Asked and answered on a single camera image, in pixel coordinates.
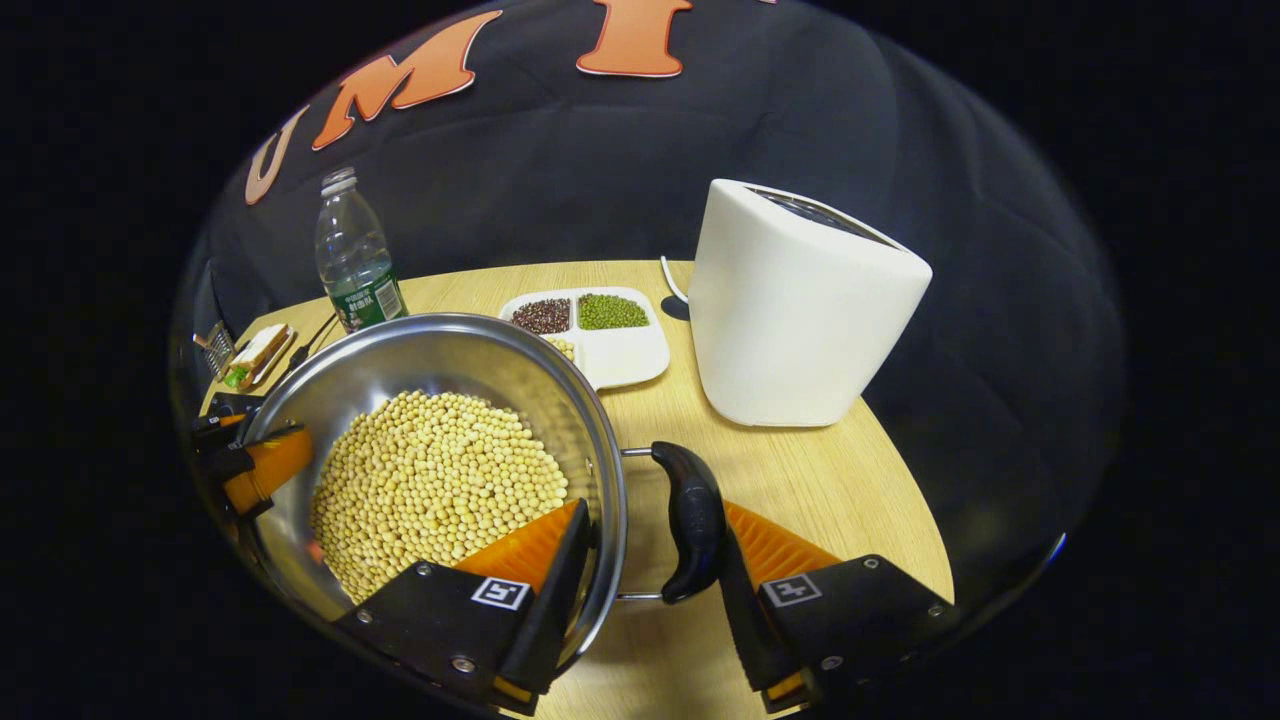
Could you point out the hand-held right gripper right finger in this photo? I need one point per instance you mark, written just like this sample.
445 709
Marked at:
745 620

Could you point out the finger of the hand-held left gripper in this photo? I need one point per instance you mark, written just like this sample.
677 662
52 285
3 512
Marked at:
265 465
225 410

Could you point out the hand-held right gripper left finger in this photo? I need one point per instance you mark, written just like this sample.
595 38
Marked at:
555 610

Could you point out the pile of yellow soybeans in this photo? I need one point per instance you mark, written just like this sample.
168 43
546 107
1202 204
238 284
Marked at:
430 480

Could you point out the stainless steel pot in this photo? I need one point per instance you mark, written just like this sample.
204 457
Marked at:
430 360

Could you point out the sandwich with lettuce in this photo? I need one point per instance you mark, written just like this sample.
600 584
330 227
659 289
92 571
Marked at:
262 350

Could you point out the clear plastic water bottle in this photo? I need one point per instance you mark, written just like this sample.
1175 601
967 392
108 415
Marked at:
355 260

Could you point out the white divided bean tray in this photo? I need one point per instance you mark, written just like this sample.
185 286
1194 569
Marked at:
620 355

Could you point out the white toaster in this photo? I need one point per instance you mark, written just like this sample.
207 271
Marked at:
790 310

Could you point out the black backdrop cloth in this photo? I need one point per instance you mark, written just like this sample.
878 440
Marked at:
600 180

